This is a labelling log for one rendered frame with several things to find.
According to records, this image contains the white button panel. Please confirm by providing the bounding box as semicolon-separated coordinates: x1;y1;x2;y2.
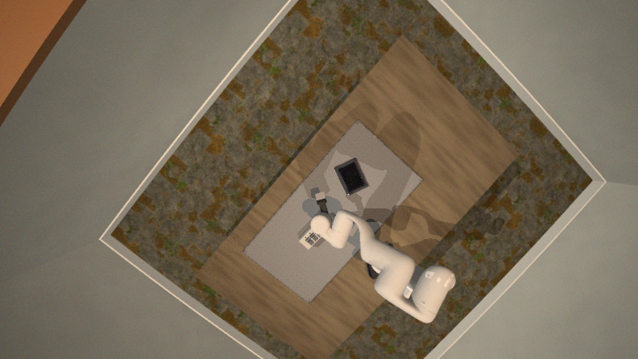
299;226;321;250

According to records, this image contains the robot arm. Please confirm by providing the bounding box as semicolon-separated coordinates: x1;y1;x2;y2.
310;192;456;323

